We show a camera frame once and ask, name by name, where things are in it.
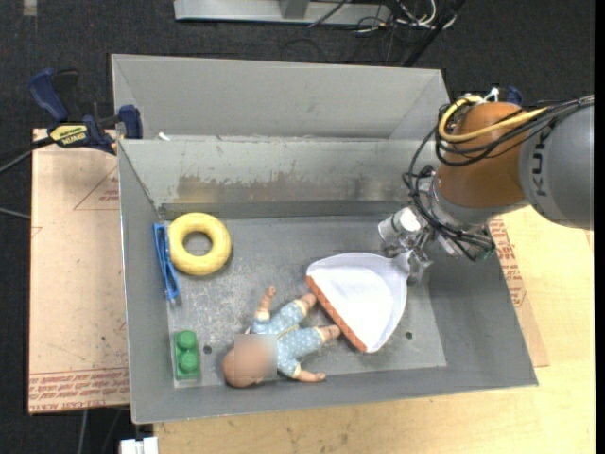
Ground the white cloth with orange edge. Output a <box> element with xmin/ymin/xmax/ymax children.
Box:
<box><xmin>304</xmin><ymin>252</ymin><xmax>410</xmax><ymax>355</ymax></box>

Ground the grey metal bin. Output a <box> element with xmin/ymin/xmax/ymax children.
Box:
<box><xmin>111</xmin><ymin>53</ymin><xmax>540</xmax><ymax>425</ymax></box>

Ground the baby doll in blue suit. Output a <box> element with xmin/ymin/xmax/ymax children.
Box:
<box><xmin>221</xmin><ymin>285</ymin><xmax>342</xmax><ymax>390</ymax></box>

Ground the green toy brick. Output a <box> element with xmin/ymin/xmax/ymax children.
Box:
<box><xmin>172</xmin><ymin>329</ymin><xmax>202</xmax><ymax>381</ymax></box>

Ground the brown cardboard board, red print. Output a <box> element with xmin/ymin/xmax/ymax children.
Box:
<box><xmin>27</xmin><ymin>128</ymin><xmax>552</xmax><ymax>415</ymax></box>

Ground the yellow ring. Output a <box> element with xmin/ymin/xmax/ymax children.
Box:
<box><xmin>166</xmin><ymin>212</ymin><xmax>233</xmax><ymax>277</ymax></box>

